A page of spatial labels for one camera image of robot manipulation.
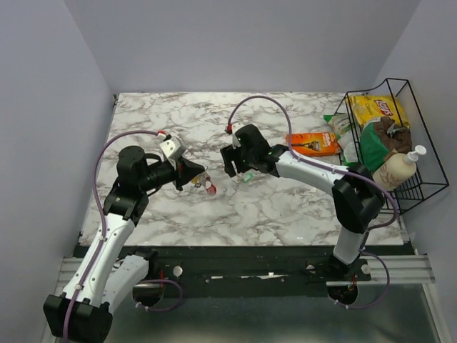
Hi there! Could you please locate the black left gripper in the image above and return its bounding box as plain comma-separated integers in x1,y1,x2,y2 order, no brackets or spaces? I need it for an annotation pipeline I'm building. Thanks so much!
139,154,206,192

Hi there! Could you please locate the red handled steel key organizer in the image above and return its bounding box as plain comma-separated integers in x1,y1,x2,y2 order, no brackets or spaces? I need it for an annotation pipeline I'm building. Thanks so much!
191,169,217,196

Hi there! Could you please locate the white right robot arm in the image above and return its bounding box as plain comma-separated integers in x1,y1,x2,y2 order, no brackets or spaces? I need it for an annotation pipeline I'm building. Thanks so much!
220,124,384,280

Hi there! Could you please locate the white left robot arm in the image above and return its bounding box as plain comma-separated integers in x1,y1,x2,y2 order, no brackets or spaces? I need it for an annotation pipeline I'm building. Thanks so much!
44,141,205,342

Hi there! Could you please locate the green key tag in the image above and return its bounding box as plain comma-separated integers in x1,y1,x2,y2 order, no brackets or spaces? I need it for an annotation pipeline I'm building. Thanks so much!
243,173,253,183

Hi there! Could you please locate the orange razor box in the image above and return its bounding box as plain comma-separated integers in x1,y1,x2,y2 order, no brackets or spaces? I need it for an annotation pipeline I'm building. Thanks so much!
286,132,340,157

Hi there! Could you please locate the white green snack bag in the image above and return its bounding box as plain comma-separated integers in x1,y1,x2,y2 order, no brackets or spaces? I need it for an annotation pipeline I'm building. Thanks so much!
323,114,358,166

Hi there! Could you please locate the yellow chips bag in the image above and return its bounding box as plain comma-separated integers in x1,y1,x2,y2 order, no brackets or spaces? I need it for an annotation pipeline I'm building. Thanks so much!
346,94,410,128

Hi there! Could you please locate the cream lotion pump bottle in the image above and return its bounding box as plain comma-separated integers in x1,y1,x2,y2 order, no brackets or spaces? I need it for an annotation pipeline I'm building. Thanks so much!
373,145,427,191

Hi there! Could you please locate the brown crumpled bag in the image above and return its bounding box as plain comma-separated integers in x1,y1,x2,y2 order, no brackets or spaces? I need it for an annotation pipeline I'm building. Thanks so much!
376,116,412,154

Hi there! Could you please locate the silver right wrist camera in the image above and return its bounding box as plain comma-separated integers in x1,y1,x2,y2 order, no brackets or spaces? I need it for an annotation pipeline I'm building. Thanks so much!
231,123,243,149

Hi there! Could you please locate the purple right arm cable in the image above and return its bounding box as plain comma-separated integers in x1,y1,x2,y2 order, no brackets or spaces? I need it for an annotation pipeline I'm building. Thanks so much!
225,95,400,310

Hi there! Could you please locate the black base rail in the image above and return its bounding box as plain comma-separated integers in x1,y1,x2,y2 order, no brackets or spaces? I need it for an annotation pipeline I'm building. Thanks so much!
132,246,371,304

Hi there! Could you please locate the black wire rack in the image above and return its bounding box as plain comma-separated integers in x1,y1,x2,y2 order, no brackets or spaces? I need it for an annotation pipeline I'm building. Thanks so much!
335,78,449,214

